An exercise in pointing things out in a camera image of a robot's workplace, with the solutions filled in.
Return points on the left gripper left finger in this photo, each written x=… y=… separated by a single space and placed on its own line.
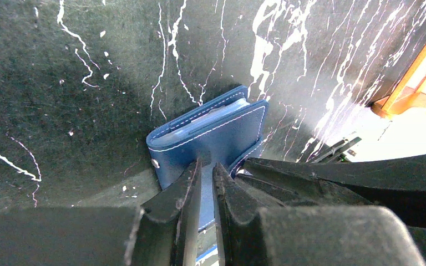
x=162 y=231

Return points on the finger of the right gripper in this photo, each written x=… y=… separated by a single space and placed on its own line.
x=271 y=191
x=398 y=184

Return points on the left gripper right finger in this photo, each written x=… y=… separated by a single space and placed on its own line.
x=251 y=233

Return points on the blue leather card holder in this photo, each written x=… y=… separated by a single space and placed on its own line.
x=225 y=130

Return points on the orange wooden tiered rack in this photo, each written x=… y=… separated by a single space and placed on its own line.
x=415 y=84

